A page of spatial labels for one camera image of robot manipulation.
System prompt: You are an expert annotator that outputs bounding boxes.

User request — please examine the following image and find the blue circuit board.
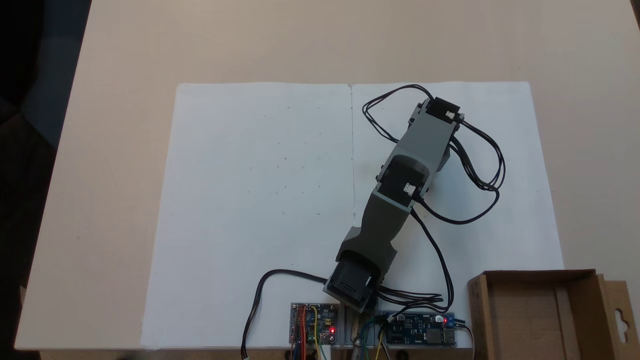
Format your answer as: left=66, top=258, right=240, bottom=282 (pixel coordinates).
left=382, top=310, right=457, bottom=347

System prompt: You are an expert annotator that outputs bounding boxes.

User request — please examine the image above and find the brown cardboard box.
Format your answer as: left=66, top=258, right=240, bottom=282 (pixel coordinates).
left=467, top=269, right=636, bottom=360

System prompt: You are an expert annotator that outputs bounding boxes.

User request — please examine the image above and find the black servo cable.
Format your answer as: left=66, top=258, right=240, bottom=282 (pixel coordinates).
left=421, top=120, right=506, bottom=225
left=375, top=207, right=455, bottom=314
left=362, top=84, right=437, bottom=147

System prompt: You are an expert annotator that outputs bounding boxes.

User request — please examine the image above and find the black power cable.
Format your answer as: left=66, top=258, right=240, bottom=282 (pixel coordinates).
left=241, top=269, right=332, bottom=360

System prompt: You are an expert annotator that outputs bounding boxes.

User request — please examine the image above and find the circuit board with jumper wires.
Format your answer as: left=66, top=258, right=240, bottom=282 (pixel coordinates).
left=289, top=302, right=339, bottom=347

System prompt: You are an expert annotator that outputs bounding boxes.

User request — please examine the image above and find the yellow jumper wire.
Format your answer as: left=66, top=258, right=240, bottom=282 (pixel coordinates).
left=309, top=306, right=322, bottom=360

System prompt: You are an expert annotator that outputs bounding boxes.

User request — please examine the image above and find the red jumper wire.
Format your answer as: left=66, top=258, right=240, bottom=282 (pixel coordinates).
left=295, top=306, right=308, bottom=360

